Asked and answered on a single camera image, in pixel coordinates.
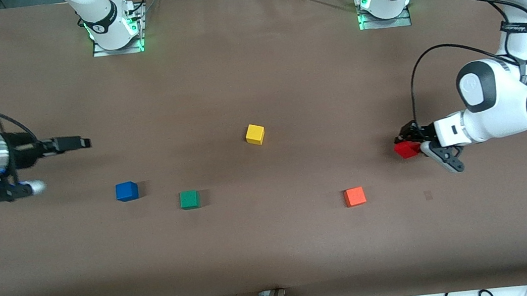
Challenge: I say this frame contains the orange cube block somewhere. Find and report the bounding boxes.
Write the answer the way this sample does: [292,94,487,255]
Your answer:
[343,186,367,208]

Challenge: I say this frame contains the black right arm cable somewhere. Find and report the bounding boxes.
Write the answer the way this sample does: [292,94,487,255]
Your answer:
[0,0,39,149]

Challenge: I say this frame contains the blue cube block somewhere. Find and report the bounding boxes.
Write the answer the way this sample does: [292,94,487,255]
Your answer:
[115,180,140,204]

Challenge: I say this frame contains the yellow cube block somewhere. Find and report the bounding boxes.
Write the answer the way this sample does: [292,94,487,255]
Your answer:
[244,122,267,147]

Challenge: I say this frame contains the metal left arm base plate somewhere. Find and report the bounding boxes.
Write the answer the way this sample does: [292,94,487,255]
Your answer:
[355,0,413,32]

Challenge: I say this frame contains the green cube block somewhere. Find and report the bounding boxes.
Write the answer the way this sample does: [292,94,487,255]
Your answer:
[179,189,200,211]

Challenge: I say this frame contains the red cube block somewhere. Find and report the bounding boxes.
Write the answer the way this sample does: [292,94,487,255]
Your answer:
[393,139,423,161]

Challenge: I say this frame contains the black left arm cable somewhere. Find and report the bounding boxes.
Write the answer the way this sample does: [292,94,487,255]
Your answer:
[398,0,527,124]

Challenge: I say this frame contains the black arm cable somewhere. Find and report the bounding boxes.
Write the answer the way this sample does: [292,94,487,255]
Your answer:
[0,0,39,149]
[398,0,527,124]

